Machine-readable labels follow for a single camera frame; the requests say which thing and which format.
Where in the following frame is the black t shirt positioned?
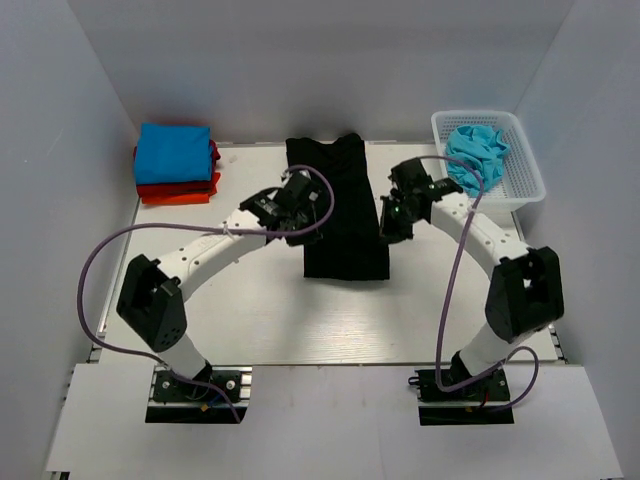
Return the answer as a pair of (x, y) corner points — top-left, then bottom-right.
(286, 133), (390, 281)

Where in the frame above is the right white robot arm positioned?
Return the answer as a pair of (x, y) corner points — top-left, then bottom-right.
(380, 156), (564, 399)

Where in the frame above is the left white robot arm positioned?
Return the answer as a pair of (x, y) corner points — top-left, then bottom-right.
(116, 165), (335, 399)

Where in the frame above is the crumpled light blue t shirt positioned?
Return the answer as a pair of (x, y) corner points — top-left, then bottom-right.
(445, 125), (511, 197)

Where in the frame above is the folded orange t shirt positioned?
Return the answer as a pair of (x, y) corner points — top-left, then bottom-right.
(136, 172), (221, 206)

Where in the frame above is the white plastic basket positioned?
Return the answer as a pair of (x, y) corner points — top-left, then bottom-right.
(431, 110), (546, 212)

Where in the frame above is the folded red t shirt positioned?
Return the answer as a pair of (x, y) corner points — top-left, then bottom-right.
(136, 140), (221, 197)

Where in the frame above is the folded blue t shirt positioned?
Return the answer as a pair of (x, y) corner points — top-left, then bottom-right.
(134, 123), (213, 185)

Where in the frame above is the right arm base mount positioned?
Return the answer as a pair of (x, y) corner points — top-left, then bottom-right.
(408, 369), (514, 426)

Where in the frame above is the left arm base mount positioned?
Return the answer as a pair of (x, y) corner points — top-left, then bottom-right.
(145, 366), (252, 425)

